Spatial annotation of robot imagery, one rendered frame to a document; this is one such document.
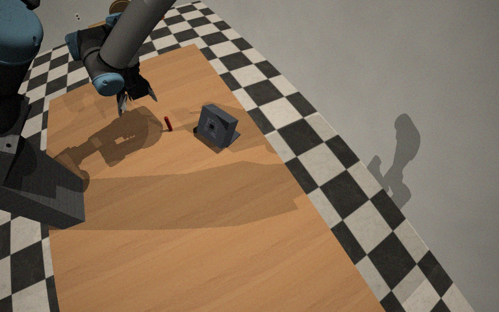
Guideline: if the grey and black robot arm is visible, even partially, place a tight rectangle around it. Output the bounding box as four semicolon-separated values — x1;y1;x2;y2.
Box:
0;0;177;135

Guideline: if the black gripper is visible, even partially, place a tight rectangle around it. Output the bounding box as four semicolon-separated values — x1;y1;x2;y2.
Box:
116;61;157;117

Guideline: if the red rectangular bar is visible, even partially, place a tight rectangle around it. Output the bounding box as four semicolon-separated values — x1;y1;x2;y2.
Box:
164;116;173;131

